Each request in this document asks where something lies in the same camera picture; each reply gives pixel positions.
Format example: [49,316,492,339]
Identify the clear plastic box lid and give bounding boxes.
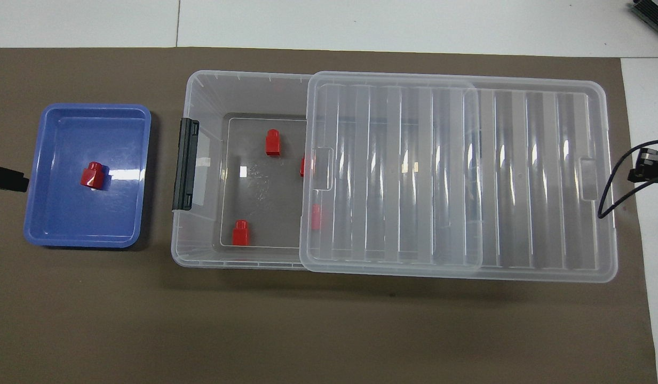
[299,70,619,284]

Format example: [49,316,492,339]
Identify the blue plastic tray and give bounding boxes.
[23,103,152,249]

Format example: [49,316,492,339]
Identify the clear plastic storage box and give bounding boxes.
[171,70,487,270]

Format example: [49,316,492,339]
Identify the grey ribbed device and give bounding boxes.
[630,0,658,34]

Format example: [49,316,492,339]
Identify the brown table mat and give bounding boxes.
[0,47,658,384]

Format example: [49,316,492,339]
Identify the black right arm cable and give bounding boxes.
[597,139,658,220]

